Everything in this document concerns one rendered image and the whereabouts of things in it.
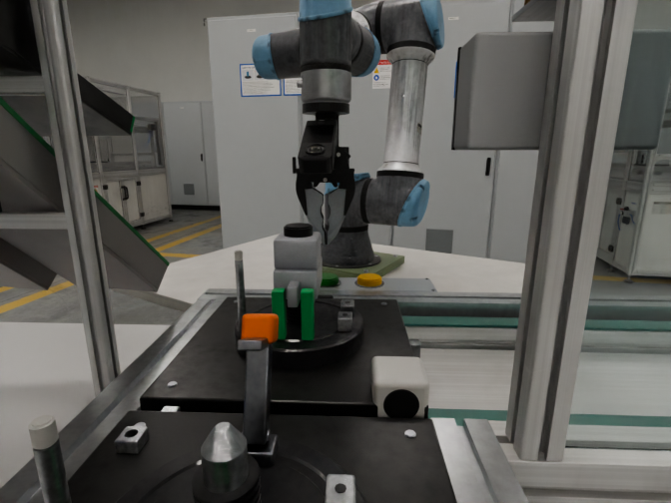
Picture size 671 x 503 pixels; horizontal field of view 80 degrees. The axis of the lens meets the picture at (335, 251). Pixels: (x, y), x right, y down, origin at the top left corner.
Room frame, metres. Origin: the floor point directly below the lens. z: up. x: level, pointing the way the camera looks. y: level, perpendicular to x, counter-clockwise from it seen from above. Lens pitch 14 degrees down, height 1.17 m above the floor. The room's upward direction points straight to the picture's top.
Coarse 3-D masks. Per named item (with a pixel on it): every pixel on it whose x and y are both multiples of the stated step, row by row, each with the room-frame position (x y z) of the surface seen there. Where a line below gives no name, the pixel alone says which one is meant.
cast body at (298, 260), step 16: (288, 224) 0.41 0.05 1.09; (304, 224) 0.41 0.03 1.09; (288, 240) 0.38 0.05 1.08; (304, 240) 0.38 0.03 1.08; (320, 240) 0.41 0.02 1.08; (288, 256) 0.38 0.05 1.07; (304, 256) 0.38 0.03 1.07; (320, 256) 0.41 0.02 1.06; (288, 272) 0.38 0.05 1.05; (304, 272) 0.38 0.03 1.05; (320, 272) 0.41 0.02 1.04; (288, 288) 0.36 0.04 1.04; (288, 304) 0.36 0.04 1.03
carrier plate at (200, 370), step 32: (224, 320) 0.45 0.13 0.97; (384, 320) 0.45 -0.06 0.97; (192, 352) 0.37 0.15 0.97; (224, 352) 0.37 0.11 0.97; (384, 352) 0.37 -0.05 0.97; (160, 384) 0.31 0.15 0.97; (192, 384) 0.31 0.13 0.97; (224, 384) 0.31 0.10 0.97; (288, 384) 0.31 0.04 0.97; (320, 384) 0.31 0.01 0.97; (352, 384) 0.31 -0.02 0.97
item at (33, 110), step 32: (0, 0) 0.36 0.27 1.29; (0, 32) 0.35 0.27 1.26; (32, 32) 0.38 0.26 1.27; (0, 64) 0.37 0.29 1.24; (32, 64) 0.37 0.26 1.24; (0, 96) 0.43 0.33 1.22; (32, 96) 0.42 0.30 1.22; (96, 96) 0.44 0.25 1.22; (32, 128) 0.49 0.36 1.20; (96, 128) 0.47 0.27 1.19; (128, 128) 0.48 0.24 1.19
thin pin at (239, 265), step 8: (240, 256) 0.38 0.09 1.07; (240, 264) 0.38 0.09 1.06; (240, 272) 0.38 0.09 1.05; (240, 280) 0.38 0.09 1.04; (240, 288) 0.38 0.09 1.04; (240, 296) 0.38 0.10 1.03; (240, 304) 0.38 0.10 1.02; (240, 312) 0.38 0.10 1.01; (240, 320) 0.38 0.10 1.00; (240, 328) 0.38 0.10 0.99
